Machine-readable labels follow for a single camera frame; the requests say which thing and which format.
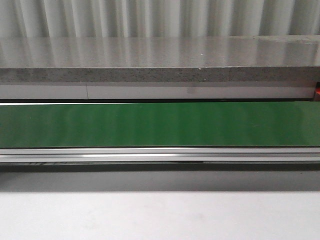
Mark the green conveyor belt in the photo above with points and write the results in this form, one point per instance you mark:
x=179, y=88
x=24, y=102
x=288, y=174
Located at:
x=170, y=124

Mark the grey stone countertop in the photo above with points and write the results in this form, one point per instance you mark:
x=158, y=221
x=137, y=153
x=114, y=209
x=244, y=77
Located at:
x=226, y=68

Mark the red object at right edge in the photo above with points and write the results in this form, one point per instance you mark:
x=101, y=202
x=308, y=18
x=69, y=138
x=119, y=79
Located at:
x=317, y=92

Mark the white pleated curtain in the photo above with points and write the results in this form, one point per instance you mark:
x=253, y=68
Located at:
x=158, y=18

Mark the aluminium conveyor frame rail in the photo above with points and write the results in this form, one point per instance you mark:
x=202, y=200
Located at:
x=159, y=155

